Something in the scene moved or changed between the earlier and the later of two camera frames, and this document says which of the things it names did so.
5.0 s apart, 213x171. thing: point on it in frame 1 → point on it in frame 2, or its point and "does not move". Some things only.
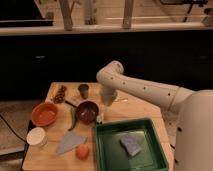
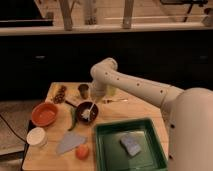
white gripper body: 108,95 → 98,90
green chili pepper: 75,116 does not move
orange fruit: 82,151 does not move
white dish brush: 100,117 → 87,113
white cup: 37,137 does not move
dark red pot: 87,112 does not move
